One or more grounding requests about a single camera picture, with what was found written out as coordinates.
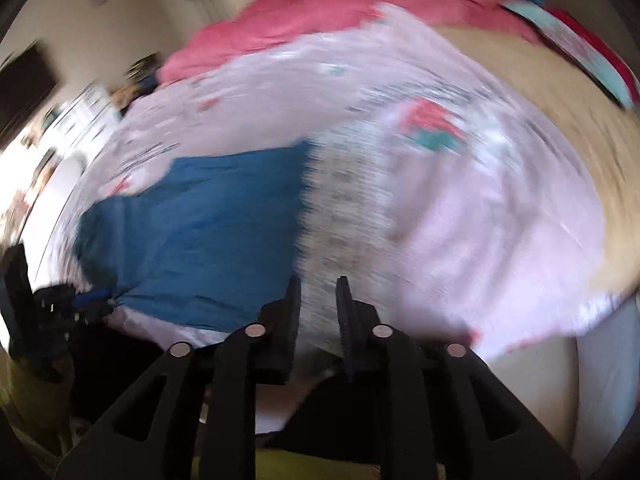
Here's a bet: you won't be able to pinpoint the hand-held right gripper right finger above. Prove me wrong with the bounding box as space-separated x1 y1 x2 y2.
335 275 581 480

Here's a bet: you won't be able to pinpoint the pink strawberry printed bedsheet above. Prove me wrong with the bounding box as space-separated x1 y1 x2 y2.
30 5 626 356

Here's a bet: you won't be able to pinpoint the blue denim pants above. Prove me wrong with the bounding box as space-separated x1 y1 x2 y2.
75 140 316 336

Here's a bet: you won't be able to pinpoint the white dresser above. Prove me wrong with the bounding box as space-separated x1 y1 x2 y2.
45 82 126 161

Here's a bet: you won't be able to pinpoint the person's yellow-green garment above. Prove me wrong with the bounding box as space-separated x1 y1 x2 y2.
0 355 441 480

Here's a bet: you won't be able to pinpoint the dark pile of clothes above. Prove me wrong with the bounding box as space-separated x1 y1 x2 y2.
122 54 163 88

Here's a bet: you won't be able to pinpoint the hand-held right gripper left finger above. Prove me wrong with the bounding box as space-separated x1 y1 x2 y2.
55 275 303 480

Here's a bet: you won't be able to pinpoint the pink duvet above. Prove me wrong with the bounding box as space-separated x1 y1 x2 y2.
157 0 546 86

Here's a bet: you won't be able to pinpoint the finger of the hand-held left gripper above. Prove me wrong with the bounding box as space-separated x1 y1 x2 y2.
75 288 117 322

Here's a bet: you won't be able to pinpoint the black wall television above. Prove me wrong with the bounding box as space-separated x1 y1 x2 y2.
0 42 58 136

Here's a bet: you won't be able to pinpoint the teal and red cloth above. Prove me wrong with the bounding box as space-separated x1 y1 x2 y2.
500 0 640 111

